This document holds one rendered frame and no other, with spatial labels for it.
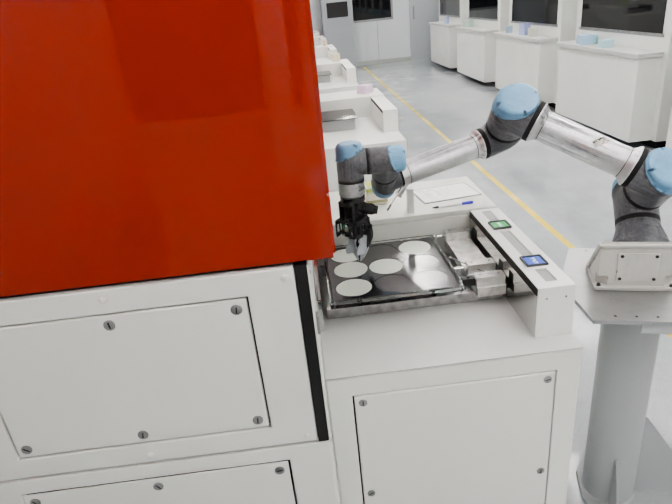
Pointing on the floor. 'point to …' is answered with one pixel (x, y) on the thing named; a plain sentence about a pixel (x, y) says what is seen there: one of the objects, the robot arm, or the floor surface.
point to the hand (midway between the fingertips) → (361, 255)
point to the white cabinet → (457, 432)
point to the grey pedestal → (624, 424)
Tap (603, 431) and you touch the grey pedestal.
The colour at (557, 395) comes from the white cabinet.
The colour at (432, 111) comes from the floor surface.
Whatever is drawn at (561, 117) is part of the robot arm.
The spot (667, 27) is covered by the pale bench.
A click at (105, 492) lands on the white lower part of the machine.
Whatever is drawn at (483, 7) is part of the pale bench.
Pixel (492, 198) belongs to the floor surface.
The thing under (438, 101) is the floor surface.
